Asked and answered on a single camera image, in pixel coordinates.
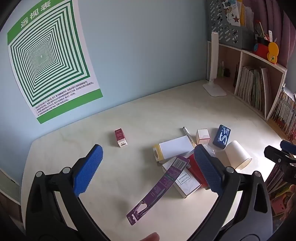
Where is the white printed box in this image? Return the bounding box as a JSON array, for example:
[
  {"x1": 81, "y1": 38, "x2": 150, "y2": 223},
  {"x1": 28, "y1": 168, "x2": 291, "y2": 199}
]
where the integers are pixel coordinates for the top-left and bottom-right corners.
[{"x1": 162, "y1": 158, "x2": 201, "y2": 199}]

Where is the red box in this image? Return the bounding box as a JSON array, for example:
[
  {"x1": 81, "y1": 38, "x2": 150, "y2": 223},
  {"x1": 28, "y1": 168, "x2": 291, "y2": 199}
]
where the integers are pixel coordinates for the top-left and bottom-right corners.
[{"x1": 186, "y1": 153, "x2": 210, "y2": 189}]

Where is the pink padded panel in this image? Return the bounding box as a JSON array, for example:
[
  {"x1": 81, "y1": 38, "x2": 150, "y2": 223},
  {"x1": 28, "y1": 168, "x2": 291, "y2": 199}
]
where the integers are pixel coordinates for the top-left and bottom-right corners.
[{"x1": 253, "y1": 0, "x2": 296, "y2": 69}]

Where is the green striped wall poster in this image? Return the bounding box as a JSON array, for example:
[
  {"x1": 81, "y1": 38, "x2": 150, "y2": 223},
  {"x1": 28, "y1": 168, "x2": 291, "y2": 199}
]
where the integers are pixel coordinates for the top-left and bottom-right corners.
[{"x1": 7, "y1": 0, "x2": 103, "y2": 124}]

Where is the marker pen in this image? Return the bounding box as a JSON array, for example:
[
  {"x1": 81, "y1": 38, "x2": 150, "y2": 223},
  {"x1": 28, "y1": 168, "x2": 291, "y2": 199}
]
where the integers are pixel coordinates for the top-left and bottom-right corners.
[{"x1": 182, "y1": 126, "x2": 197, "y2": 147}]

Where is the blue printed box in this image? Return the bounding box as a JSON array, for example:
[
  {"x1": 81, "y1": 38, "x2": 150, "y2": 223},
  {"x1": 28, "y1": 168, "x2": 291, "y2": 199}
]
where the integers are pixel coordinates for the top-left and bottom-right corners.
[{"x1": 212, "y1": 124, "x2": 232, "y2": 149}]

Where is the grey perforated file holder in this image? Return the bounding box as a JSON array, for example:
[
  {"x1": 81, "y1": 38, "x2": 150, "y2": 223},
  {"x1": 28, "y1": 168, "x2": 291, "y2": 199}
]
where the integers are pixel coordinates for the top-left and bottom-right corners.
[{"x1": 206, "y1": 0, "x2": 255, "y2": 50}]

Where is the clear plastic wrapper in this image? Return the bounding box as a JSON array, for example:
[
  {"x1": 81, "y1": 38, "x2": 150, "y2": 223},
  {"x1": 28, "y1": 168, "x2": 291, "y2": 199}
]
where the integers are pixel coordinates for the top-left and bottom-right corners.
[{"x1": 203, "y1": 144, "x2": 219, "y2": 161}]

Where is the white box with gold end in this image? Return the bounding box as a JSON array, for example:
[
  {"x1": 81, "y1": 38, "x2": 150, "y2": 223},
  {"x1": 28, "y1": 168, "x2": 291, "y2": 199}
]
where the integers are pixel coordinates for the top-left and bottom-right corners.
[{"x1": 153, "y1": 136, "x2": 197, "y2": 162}]

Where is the row of colourful books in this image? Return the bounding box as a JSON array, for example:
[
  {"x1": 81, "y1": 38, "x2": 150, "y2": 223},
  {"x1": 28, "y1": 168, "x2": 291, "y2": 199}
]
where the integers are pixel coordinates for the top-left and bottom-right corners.
[{"x1": 269, "y1": 89, "x2": 296, "y2": 142}]

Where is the star printed booklet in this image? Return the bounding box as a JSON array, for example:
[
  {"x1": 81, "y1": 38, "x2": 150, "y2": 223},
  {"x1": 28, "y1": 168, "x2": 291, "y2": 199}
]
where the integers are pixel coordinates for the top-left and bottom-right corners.
[{"x1": 221, "y1": 0, "x2": 241, "y2": 26}]

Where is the person's right hand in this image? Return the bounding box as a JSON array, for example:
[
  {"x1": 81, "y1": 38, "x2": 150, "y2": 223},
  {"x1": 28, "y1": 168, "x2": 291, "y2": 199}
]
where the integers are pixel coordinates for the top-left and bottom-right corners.
[{"x1": 286, "y1": 184, "x2": 296, "y2": 210}]

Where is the small pink white cube box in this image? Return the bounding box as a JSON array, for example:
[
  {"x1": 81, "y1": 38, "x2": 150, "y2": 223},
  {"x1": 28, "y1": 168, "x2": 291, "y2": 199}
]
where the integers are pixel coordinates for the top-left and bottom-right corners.
[{"x1": 196, "y1": 128, "x2": 211, "y2": 145}]

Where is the purple toothbrush packaging card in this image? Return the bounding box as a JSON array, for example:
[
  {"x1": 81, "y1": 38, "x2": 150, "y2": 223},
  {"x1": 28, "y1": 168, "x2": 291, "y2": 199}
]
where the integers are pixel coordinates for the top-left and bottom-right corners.
[{"x1": 126, "y1": 156, "x2": 190, "y2": 226}]

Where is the white paper cup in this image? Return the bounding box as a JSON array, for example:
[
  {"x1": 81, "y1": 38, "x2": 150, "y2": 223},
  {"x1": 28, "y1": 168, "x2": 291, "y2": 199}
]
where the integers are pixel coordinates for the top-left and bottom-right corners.
[{"x1": 225, "y1": 140, "x2": 252, "y2": 169}]

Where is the person's left hand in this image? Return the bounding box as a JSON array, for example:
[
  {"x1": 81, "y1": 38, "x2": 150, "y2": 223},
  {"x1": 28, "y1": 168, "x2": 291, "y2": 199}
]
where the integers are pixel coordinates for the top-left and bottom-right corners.
[{"x1": 129, "y1": 233, "x2": 160, "y2": 241}]

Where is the wooden bookshelf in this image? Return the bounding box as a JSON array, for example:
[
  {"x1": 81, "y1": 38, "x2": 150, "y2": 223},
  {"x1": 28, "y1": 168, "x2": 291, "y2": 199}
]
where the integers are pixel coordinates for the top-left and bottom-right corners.
[{"x1": 207, "y1": 40, "x2": 288, "y2": 121}]

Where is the white desk lamp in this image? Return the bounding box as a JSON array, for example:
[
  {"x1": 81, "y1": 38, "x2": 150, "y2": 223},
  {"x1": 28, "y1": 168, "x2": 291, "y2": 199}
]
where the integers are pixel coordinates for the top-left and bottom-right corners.
[{"x1": 203, "y1": 32, "x2": 227, "y2": 96}]

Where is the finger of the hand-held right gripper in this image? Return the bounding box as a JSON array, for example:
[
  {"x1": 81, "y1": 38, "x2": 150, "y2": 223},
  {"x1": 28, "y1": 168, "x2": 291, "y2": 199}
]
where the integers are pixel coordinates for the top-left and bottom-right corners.
[
  {"x1": 280, "y1": 140, "x2": 296, "y2": 154},
  {"x1": 264, "y1": 146, "x2": 292, "y2": 168}
]

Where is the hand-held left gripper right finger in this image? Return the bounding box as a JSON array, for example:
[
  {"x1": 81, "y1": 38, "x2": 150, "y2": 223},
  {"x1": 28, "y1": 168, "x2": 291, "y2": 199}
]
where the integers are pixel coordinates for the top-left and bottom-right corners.
[{"x1": 194, "y1": 144, "x2": 273, "y2": 241}]

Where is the yellow folder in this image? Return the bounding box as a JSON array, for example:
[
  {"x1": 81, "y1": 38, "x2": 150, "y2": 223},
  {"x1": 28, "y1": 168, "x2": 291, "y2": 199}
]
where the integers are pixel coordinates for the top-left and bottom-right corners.
[{"x1": 239, "y1": 0, "x2": 245, "y2": 27}]

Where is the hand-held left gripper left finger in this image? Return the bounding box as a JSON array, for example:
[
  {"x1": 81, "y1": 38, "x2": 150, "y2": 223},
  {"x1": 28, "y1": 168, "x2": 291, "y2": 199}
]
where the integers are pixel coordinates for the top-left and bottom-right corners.
[{"x1": 25, "y1": 144, "x2": 111, "y2": 241}]

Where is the row of thin pale books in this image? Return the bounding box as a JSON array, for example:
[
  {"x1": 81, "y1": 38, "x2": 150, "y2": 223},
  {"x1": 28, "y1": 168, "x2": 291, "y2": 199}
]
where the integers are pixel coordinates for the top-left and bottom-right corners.
[{"x1": 235, "y1": 66, "x2": 270, "y2": 116}]

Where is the tall dark bottle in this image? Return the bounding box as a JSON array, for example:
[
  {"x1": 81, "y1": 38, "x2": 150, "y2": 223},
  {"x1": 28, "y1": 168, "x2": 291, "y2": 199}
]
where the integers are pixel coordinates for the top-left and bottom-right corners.
[{"x1": 233, "y1": 62, "x2": 240, "y2": 87}]

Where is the small maroon box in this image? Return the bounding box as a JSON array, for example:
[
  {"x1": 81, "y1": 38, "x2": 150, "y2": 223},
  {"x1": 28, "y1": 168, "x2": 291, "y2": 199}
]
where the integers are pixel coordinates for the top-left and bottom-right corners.
[{"x1": 114, "y1": 128, "x2": 128, "y2": 148}]

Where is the red yellow toy pen holder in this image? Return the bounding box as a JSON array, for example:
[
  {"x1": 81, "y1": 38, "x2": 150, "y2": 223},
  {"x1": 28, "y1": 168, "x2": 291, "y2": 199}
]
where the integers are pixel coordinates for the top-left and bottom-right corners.
[{"x1": 252, "y1": 30, "x2": 279, "y2": 64}]

